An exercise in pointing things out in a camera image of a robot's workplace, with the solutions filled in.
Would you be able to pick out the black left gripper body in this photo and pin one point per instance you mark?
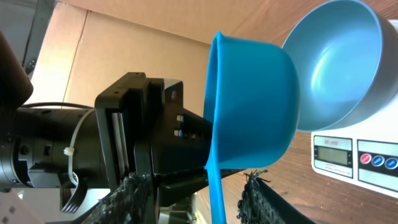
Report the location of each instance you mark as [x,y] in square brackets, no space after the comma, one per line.
[144,128]

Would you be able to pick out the white digital kitchen scale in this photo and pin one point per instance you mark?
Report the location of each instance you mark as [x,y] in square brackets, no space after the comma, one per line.
[363,154]

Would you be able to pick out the teal metal bowl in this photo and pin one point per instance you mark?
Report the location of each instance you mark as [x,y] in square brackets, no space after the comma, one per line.
[345,55]

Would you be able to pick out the blue plastic measuring scoop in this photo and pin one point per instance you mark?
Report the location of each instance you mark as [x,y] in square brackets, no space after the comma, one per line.
[252,99]

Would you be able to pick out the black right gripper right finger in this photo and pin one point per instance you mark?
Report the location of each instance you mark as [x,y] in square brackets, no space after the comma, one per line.
[260,204]

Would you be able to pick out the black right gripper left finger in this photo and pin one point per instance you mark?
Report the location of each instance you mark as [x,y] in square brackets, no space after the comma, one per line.
[125,205]

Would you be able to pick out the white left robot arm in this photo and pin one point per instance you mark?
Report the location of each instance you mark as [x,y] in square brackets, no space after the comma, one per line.
[52,147]

